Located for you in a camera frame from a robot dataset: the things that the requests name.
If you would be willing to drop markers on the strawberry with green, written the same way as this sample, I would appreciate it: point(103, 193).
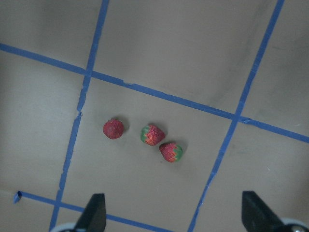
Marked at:
point(151, 135)
point(171, 152)

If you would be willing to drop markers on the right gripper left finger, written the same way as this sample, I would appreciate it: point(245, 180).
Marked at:
point(93, 218)

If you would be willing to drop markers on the plain red strawberry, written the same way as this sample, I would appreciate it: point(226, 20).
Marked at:
point(113, 129)

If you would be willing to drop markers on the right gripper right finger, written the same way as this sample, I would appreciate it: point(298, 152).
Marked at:
point(256, 216)

